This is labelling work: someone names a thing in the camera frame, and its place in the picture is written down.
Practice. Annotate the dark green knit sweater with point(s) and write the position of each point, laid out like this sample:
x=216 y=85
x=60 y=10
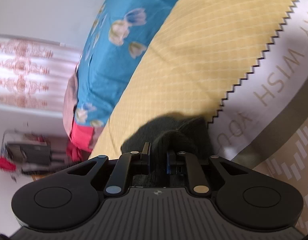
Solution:
x=169 y=135

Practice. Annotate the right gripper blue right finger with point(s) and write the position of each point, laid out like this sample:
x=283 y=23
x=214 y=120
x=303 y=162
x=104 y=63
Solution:
x=188 y=165

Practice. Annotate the yellow and white patterned bedspread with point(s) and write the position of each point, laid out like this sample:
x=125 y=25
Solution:
x=243 y=64

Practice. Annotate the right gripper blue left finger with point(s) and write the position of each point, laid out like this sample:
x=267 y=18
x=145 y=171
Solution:
x=127 y=166

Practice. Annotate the pink patterned curtain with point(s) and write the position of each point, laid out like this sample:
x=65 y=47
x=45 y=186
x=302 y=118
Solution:
x=34 y=73

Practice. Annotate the red bed sheet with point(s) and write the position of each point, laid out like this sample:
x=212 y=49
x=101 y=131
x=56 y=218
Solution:
x=82 y=140

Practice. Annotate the pink pillow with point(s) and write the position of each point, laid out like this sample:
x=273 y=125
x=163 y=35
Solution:
x=70 y=102

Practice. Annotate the blue floral quilt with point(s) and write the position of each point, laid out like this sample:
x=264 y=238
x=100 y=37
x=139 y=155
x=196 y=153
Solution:
x=118 y=39

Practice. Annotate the red clothes pile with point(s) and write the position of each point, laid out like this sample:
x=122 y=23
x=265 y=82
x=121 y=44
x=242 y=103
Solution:
x=6 y=165

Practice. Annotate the wooden shelf rack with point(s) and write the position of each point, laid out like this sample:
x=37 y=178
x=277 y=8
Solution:
x=35 y=155

